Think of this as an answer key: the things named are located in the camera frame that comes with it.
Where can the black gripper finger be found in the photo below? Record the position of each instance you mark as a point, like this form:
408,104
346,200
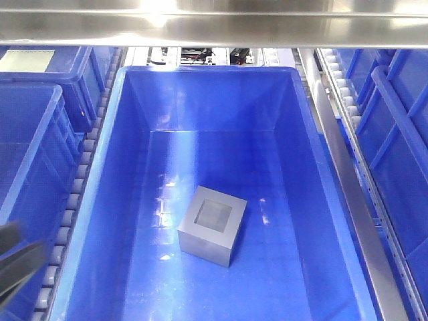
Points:
19,267
10,236

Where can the gray square hollow base block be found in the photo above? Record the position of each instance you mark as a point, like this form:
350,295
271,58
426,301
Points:
210,226

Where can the blue bin left front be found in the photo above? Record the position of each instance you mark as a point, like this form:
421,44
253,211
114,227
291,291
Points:
40,153

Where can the blue bin left rear labelled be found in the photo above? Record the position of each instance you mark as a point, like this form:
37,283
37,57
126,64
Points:
81,71

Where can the large blue target bin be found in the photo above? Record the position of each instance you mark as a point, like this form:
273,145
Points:
245,132

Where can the blue bin right side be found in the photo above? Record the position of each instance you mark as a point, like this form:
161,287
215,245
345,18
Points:
390,88

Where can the white roller track left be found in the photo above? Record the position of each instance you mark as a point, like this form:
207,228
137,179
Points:
51,280

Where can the steel shelf top beam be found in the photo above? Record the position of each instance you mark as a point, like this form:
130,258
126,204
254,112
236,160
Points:
383,24

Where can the steel roller rail right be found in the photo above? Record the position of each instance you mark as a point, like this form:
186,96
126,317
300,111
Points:
389,276

